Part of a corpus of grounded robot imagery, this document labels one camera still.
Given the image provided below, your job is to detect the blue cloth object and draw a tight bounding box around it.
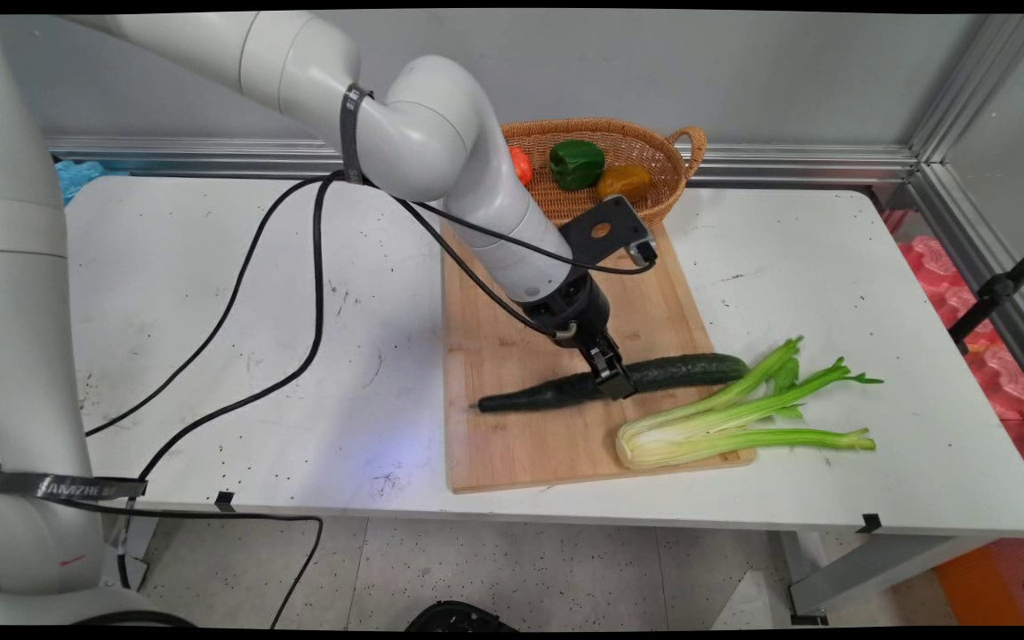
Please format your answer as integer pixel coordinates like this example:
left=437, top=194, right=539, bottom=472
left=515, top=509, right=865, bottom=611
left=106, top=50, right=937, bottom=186
left=53, top=158, right=132, bottom=207

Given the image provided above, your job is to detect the light green celery bunch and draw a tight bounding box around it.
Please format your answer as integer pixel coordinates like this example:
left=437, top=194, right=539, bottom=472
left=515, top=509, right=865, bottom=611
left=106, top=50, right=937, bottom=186
left=615, top=334, right=884, bottom=472

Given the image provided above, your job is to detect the grey table leg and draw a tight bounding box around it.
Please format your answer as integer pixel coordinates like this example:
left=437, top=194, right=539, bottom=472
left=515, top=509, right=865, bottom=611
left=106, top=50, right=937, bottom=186
left=103, top=512, right=163, bottom=593
left=786, top=532, right=1004, bottom=625

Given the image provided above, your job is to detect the green bell pepper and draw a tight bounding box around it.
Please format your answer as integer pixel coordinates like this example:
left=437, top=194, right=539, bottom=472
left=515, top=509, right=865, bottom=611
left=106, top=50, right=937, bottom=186
left=549, top=140, right=607, bottom=192

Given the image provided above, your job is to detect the black velcro cable strap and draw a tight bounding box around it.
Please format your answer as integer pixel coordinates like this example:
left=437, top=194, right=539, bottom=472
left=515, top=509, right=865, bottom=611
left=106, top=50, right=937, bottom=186
left=0, top=465, right=149, bottom=502

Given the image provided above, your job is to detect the yellow bell pepper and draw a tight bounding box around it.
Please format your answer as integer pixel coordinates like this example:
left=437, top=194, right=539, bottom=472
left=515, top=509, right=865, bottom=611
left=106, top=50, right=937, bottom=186
left=595, top=164, right=654, bottom=203

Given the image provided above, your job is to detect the black camera cable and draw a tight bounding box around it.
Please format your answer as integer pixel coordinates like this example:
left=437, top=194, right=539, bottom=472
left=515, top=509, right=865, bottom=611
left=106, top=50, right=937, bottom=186
left=116, top=173, right=660, bottom=589

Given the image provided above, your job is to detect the bamboo cutting board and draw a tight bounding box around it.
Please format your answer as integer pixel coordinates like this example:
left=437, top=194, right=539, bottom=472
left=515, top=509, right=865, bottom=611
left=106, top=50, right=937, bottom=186
left=441, top=216, right=758, bottom=495

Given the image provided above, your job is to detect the black wrist camera mount plate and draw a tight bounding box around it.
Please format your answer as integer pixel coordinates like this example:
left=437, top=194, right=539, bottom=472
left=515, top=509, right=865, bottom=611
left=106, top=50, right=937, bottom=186
left=558, top=195, right=660, bottom=268

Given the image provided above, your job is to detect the dark green cucumber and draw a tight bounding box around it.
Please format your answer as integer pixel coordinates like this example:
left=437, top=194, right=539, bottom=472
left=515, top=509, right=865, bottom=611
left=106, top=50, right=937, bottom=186
left=476, top=352, right=752, bottom=415

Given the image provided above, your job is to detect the aluminium frame post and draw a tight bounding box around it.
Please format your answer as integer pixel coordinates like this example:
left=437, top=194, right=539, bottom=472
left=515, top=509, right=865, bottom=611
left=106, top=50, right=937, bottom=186
left=908, top=13, right=1024, bottom=166

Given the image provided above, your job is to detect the aluminium frame rail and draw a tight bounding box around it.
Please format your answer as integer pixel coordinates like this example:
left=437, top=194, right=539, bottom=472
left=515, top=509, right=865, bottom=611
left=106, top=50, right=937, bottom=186
left=45, top=135, right=919, bottom=188
left=908, top=163, right=1024, bottom=415

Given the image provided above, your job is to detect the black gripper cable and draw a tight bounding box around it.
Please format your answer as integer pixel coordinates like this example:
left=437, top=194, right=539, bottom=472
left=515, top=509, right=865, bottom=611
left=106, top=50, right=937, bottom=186
left=84, top=172, right=579, bottom=439

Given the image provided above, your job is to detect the woven wicker basket with handles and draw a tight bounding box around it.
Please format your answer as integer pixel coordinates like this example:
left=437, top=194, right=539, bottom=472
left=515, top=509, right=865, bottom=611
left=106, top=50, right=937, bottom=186
left=500, top=118, right=708, bottom=228

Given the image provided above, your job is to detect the black tripod stand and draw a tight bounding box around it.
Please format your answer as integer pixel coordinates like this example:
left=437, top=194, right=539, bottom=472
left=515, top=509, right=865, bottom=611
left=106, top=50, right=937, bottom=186
left=948, top=228, right=1024, bottom=356

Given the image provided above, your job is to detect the black looping cable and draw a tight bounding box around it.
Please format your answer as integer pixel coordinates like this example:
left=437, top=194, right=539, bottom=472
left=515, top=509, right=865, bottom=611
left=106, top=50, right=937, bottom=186
left=32, top=496, right=326, bottom=629

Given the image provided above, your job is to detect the red foam floor mat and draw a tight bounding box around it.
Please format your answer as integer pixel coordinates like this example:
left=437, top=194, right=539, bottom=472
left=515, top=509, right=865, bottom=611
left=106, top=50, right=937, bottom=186
left=884, top=209, right=1024, bottom=623

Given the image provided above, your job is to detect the black round floor object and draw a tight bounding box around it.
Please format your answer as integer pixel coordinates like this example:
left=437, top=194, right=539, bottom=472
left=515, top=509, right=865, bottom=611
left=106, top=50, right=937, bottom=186
left=405, top=600, right=518, bottom=632

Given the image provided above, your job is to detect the orange foam floor mat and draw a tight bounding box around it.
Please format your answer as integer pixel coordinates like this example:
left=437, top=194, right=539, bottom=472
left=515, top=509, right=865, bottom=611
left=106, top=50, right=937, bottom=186
left=932, top=533, right=1024, bottom=625

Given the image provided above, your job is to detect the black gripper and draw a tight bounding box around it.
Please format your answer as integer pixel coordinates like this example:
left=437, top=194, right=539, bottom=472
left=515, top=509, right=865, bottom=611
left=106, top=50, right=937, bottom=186
left=521, top=271, right=638, bottom=402

